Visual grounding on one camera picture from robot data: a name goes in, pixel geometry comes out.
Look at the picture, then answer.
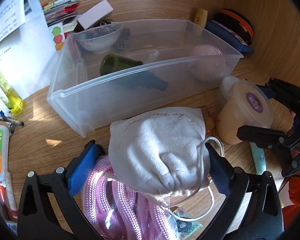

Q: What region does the small white round container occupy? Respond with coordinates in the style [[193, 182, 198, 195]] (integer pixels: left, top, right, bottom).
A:
[[218, 75, 239, 106]]

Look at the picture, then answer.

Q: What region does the mint lip balm tube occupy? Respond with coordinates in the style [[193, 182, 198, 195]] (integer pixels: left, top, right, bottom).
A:
[[250, 142, 267, 174]]

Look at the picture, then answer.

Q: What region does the stone seal with orange cord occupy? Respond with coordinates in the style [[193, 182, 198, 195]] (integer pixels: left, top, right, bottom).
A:
[[200, 105, 219, 137]]

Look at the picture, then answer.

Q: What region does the cream candle cup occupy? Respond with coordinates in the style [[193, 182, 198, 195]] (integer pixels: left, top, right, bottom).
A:
[[216, 80, 273, 145]]

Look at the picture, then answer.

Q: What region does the orange label white tube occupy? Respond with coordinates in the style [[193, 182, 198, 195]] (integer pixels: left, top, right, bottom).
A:
[[0, 125, 10, 181]]

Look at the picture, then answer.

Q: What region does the yellow small bottle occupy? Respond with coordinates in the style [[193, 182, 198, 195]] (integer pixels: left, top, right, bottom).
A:
[[193, 8, 208, 35]]

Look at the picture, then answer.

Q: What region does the pink rope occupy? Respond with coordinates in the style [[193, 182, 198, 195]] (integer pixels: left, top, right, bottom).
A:
[[82, 154, 180, 240]]

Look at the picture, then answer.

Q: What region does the fruit sticker sheet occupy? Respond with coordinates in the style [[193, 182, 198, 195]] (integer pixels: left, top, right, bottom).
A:
[[51, 22, 65, 51]]

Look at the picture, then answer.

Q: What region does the blue pencil pouch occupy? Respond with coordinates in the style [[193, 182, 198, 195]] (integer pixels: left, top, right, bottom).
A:
[[205, 20, 254, 53]]

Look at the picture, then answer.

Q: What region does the stack of booklets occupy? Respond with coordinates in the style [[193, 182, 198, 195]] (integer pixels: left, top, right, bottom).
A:
[[42, 0, 80, 27]]

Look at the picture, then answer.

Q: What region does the white drawstring pouch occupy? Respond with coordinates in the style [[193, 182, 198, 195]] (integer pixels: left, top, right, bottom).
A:
[[108, 107, 224, 213]]

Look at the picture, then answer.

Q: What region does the metal pen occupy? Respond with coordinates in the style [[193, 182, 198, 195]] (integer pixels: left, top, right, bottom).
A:
[[0, 116, 24, 130]]

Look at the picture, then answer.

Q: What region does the small white box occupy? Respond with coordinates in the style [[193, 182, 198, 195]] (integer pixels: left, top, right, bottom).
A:
[[77, 0, 114, 30]]

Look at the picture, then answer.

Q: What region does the clear plastic storage bin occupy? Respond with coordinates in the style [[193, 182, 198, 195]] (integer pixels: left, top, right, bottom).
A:
[[47, 19, 242, 137]]

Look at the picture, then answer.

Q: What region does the white ceramic bowl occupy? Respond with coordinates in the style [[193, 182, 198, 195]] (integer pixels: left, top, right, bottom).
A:
[[75, 23, 123, 54]]

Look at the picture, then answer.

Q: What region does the yellow spray bottle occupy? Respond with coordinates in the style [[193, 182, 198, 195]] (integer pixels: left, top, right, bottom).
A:
[[0, 71, 25, 116]]

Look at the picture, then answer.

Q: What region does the white folded paper sheet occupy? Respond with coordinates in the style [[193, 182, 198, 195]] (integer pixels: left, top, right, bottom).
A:
[[0, 0, 58, 99]]

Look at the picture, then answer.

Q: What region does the black orange round case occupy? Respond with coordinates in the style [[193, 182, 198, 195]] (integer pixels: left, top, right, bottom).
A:
[[212, 9, 254, 45]]

